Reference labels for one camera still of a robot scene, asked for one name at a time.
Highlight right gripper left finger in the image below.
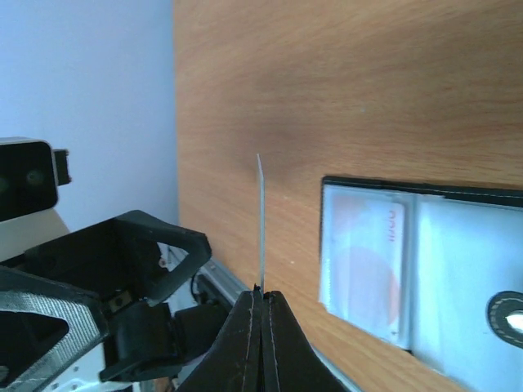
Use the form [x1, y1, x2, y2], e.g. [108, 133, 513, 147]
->
[178, 288, 262, 391]

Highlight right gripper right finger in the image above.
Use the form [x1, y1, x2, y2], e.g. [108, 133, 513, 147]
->
[261, 291, 346, 392]

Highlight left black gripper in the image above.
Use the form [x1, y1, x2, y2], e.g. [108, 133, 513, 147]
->
[1, 210, 232, 391]

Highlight white card orange circles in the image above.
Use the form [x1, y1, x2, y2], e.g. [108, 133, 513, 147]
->
[324, 195, 405, 341]

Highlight black leather card holder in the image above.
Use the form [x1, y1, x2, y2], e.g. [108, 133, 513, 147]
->
[319, 176, 522, 391]

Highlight teal card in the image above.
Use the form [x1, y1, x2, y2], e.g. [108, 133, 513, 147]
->
[257, 154, 266, 292]

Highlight aluminium front rail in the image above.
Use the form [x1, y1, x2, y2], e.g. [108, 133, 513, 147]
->
[178, 259, 359, 391]

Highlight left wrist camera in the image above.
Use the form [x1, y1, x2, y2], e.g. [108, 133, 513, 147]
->
[1, 136, 72, 263]

